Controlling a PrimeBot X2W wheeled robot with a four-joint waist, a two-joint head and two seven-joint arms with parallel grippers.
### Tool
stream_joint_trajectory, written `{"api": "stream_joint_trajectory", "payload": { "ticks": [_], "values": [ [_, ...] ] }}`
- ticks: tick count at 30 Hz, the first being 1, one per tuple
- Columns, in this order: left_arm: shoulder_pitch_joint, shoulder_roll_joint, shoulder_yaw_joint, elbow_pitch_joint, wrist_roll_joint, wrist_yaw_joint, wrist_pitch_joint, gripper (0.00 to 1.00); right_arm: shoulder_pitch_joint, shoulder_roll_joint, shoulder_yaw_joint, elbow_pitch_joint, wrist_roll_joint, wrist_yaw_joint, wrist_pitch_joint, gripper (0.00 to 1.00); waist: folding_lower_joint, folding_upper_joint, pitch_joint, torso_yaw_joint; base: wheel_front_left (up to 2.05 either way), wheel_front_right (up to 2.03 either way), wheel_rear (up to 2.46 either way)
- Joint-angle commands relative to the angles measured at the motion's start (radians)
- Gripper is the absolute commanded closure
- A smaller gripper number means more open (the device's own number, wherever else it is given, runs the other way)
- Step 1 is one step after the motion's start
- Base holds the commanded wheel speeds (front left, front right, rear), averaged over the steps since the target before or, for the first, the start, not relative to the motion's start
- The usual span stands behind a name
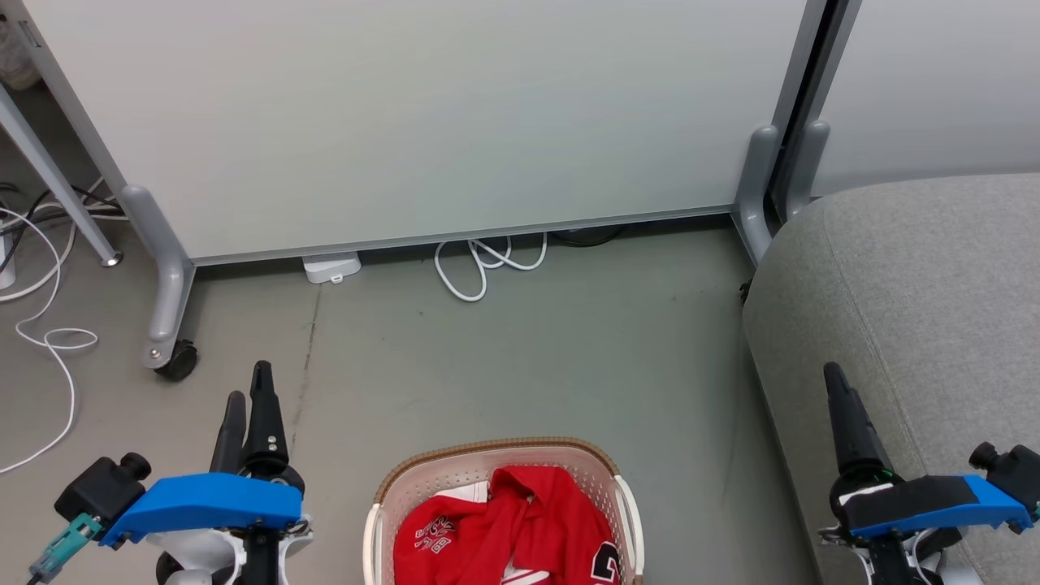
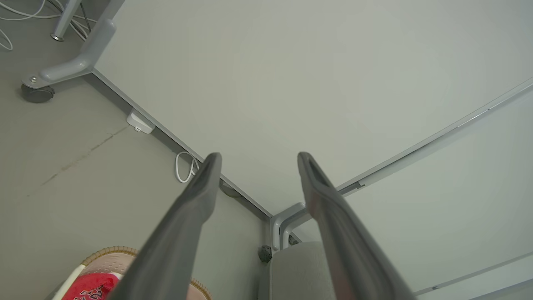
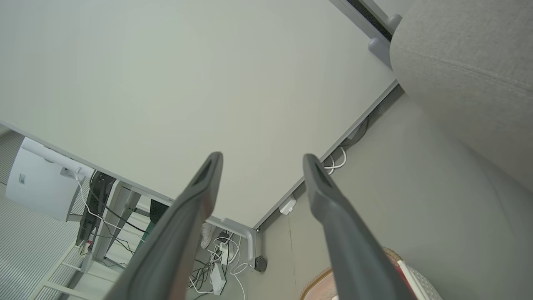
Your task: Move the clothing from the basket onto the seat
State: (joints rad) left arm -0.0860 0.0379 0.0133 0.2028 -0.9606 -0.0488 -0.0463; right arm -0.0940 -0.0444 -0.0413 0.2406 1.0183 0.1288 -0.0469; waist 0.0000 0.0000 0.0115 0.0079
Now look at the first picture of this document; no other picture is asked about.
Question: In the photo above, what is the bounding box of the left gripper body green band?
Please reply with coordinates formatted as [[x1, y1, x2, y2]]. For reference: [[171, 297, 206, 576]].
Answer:
[[213, 453, 314, 585]]

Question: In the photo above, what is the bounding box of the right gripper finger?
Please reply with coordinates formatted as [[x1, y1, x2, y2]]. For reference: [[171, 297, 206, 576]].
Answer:
[[824, 362, 895, 482]]

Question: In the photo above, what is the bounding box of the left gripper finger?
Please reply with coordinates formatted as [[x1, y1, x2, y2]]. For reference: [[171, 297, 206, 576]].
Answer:
[[210, 391, 248, 476], [242, 361, 292, 474]]

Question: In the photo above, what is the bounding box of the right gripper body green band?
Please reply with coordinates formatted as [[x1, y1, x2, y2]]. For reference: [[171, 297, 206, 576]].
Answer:
[[819, 459, 968, 585]]

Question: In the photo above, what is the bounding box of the red and white shirt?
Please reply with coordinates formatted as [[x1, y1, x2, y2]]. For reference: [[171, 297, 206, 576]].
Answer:
[[393, 465, 623, 585]]

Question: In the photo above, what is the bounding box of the grey fabric sofa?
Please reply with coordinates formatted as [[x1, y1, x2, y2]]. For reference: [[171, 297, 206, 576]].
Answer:
[[743, 172, 1040, 585]]

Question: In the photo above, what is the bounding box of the black caster wheel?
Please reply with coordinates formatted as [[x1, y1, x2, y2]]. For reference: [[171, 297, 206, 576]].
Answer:
[[156, 340, 199, 383]]

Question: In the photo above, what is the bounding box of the beige perforated laundry basket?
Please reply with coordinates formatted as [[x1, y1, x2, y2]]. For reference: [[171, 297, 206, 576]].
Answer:
[[363, 437, 646, 585]]

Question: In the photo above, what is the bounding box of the white power adapter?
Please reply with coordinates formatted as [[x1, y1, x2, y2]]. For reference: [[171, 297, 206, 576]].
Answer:
[[301, 251, 363, 285]]

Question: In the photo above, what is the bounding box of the grey partition foot with caster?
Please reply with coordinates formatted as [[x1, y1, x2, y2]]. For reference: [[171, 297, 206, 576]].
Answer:
[[120, 184, 197, 371]]

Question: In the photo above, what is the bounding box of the grey metal table leg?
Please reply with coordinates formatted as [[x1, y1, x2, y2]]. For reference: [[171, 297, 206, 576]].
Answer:
[[0, 81, 124, 268]]

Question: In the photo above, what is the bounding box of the large white partition panel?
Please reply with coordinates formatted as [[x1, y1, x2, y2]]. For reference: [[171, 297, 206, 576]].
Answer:
[[16, 0, 815, 266]]

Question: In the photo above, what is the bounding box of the narrow white partition panel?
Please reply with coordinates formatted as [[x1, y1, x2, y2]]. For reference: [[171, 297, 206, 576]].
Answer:
[[800, 0, 1040, 197]]

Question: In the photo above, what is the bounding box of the blue left camera mount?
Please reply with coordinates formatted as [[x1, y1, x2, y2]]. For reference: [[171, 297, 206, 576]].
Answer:
[[99, 473, 304, 547]]

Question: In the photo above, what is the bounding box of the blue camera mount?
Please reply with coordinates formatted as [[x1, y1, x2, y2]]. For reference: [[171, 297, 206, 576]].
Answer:
[[841, 474, 1034, 542], [99, 473, 304, 547]]

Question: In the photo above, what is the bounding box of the blue right camera mount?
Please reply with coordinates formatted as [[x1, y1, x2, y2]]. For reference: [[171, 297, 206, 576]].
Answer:
[[841, 474, 1034, 542]]

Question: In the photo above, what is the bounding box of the teal camera cable connector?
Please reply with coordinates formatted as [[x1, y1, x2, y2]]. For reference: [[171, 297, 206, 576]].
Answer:
[[30, 513, 104, 583]]

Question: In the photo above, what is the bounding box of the thin white floor cable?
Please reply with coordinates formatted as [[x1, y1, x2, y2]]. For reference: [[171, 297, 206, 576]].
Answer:
[[0, 207, 100, 476]]

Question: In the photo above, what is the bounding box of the thick white looped cable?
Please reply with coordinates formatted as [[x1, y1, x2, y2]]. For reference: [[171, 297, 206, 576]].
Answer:
[[434, 232, 550, 304]]

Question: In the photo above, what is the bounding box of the black floor cable bundle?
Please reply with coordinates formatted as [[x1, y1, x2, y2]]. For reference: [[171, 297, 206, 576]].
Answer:
[[0, 180, 127, 275]]

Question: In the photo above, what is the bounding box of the black cable under partition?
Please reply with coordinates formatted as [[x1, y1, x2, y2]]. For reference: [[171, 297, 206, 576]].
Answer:
[[551, 225, 628, 249]]

